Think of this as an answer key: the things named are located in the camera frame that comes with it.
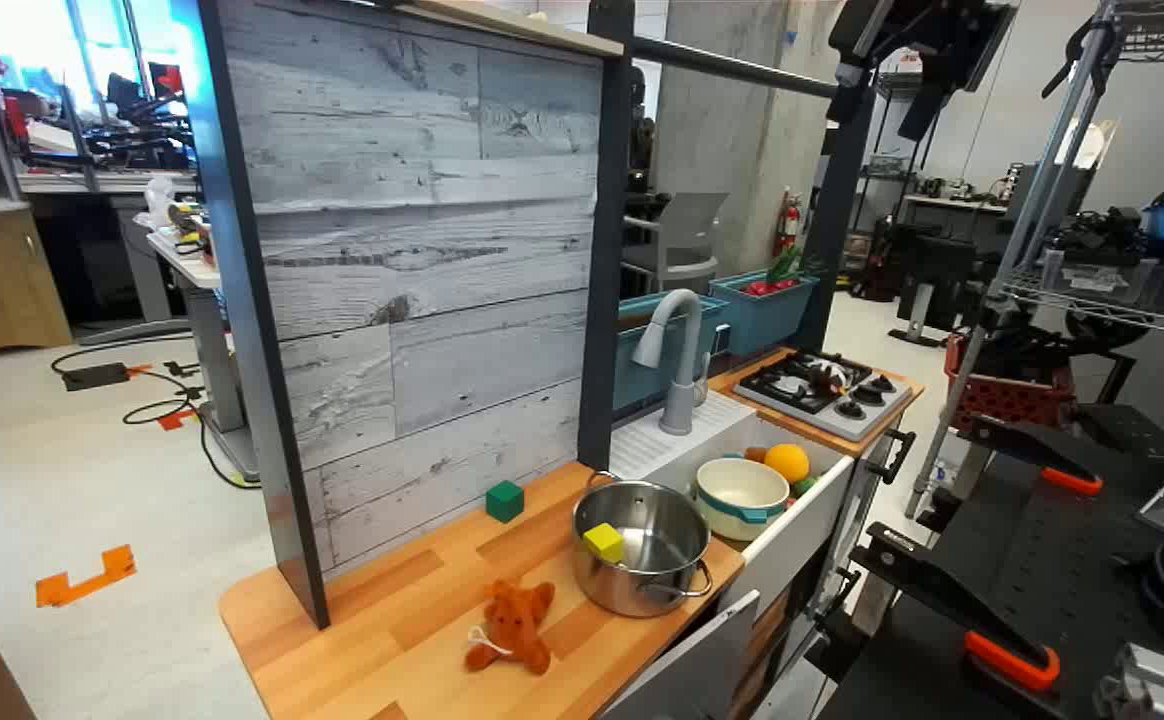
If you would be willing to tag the grey toy faucet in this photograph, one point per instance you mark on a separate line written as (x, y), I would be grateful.
(682, 389)

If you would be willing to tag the red plastic toy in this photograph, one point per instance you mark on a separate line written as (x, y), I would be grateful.
(773, 285)

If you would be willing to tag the grey black toy stove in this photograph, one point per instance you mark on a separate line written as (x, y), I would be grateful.
(820, 386)

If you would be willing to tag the orange plush animal toy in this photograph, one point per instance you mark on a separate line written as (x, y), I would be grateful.
(516, 624)

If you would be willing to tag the white toy sink unit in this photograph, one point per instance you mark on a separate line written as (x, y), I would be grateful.
(798, 539)

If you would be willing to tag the grey plastic chair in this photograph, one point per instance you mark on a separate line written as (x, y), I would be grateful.
(682, 233)

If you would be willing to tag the yellow cube block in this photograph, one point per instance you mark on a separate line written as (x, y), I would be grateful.
(604, 540)

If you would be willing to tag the grey wood-look back panel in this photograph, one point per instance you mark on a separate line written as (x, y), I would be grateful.
(406, 265)

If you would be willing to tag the yellow ball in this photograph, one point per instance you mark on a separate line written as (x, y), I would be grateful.
(784, 462)

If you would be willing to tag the stainless steel pot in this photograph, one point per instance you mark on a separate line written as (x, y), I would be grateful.
(647, 587)

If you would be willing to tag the white cabinet door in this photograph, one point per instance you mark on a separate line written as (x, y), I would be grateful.
(687, 674)

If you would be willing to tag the wooden kitchen countertop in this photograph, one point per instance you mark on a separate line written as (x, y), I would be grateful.
(382, 630)

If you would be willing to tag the wooden shelf board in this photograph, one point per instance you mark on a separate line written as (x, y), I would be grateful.
(525, 27)

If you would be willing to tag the white lab desk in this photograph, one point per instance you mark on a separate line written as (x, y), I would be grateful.
(184, 263)

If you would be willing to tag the red black crate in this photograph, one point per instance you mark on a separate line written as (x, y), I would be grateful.
(1007, 386)

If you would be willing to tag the black power adapter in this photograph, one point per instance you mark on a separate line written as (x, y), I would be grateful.
(93, 372)

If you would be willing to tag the grey metal tripod stand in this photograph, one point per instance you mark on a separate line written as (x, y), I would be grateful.
(1051, 172)

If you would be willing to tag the black kitchen frame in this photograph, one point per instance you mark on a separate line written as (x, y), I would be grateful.
(263, 332)

